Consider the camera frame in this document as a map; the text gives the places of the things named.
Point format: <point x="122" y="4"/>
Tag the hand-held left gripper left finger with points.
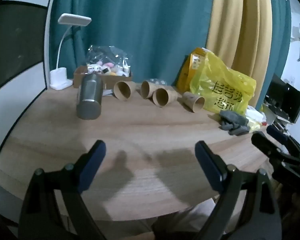
<point x="93" y="165"/>

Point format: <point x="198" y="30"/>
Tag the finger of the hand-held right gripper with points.
<point x="265" y="142"/>
<point x="277" y="134"/>

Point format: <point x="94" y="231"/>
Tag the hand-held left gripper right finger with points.
<point x="210" y="167"/>

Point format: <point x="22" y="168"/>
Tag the stainless steel cup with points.
<point x="89" y="97"/>

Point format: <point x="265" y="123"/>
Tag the brown paper cup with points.
<point x="193" y="101"/>
<point x="123" y="91"/>
<point x="148" y="89"/>
<point x="162" y="97"/>

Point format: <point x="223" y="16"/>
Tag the white cloth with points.
<point x="255" y="113"/>

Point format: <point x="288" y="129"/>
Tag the grey gloves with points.
<point x="233" y="122"/>

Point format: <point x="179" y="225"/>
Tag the black monitor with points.
<point x="285" y="97"/>

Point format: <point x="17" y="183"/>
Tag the person's light trousers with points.
<point x="185" y="220"/>

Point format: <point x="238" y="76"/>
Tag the yellow plastic bag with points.
<point x="222" y="85"/>

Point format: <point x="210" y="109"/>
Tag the teal curtain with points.
<point x="275" y="55"/>
<point x="145" y="25"/>

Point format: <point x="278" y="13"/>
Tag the brown cardboard box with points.
<point x="110" y="81"/>

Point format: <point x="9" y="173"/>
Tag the orange paper packet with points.
<point x="192" y="67"/>

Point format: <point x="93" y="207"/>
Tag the yellow curtain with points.
<point x="242" y="30"/>

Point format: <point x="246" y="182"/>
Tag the clear plastic bag of trinkets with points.
<point x="106" y="55"/>

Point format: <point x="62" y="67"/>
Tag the white desk lamp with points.
<point x="75" y="20"/>

